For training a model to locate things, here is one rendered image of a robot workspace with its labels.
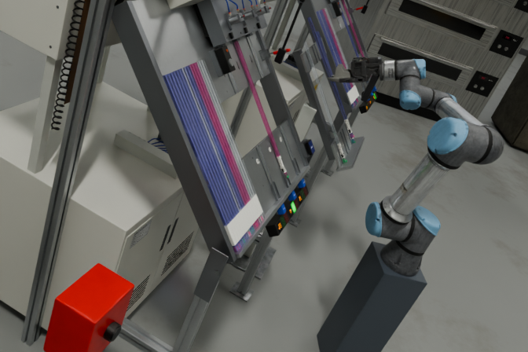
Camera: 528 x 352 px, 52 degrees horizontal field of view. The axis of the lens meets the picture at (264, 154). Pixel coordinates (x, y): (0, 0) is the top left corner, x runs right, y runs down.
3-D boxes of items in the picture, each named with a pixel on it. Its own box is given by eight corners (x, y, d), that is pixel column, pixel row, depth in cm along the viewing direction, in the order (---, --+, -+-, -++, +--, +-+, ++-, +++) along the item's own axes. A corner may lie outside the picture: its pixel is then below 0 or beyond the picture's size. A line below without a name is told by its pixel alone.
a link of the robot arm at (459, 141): (400, 249, 193) (498, 145, 158) (363, 241, 189) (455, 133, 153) (393, 221, 202) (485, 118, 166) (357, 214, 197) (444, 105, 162)
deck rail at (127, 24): (218, 261, 148) (237, 258, 145) (214, 265, 146) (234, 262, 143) (111, 8, 132) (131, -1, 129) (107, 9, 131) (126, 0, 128)
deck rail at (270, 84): (295, 170, 207) (309, 166, 204) (293, 172, 205) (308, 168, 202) (228, -13, 191) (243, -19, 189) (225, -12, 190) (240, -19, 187)
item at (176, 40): (258, 76, 197) (270, 72, 194) (164, 132, 139) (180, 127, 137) (225, -13, 190) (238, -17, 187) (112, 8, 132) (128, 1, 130)
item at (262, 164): (298, 167, 204) (306, 166, 202) (224, 256, 146) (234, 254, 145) (281, 121, 199) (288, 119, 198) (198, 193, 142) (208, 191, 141)
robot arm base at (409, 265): (410, 252, 211) (422, 233, 206) (423, 280, 198) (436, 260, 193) (375, 243, 207) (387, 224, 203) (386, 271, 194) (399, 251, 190)
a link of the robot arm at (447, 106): (528, 145, 161) (453, 87, 204) (498, 137, 158) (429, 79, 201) (508, 178, 166) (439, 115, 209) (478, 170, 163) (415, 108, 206)
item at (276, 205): (293, 172, 205) (310, 168, 202) (218, 262, 148) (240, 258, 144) (292, 169, 205) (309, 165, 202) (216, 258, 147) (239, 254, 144)
